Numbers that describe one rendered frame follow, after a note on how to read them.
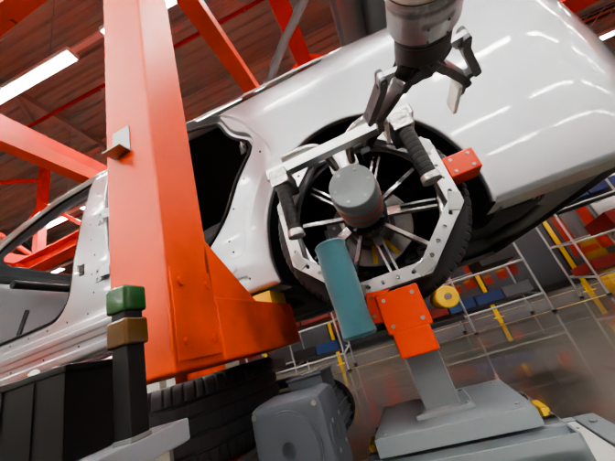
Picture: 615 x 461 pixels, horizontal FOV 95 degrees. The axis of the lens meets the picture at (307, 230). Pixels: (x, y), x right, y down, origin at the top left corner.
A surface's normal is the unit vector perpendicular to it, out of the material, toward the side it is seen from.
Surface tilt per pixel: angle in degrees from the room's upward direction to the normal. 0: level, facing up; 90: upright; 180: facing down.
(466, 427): 90
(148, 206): 90
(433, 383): 90
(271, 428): 90
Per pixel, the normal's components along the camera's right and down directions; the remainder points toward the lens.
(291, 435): -0.33, -0.27
